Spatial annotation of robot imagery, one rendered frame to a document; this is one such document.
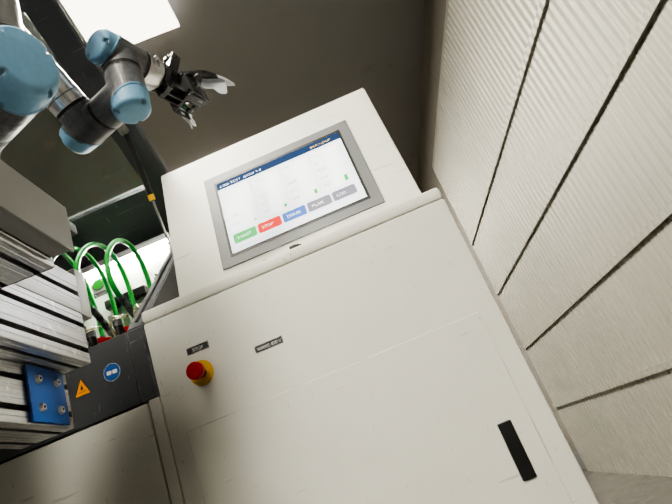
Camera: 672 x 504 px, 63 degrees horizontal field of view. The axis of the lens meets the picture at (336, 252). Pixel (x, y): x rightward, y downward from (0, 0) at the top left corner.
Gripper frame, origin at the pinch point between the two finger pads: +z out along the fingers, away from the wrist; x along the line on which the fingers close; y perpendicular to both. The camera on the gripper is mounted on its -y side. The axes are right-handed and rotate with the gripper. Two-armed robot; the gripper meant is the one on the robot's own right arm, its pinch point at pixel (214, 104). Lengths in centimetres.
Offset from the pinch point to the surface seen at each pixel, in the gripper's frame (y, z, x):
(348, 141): 12.2, 34.7, 15.6
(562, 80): -2, 122, 81
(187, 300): 47, -12, -22
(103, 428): 63, -21, -47
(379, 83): -151, 241, 10
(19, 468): 61, -28, -65
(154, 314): 46, -15, -29
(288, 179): 14.1, 26.1, -3.1
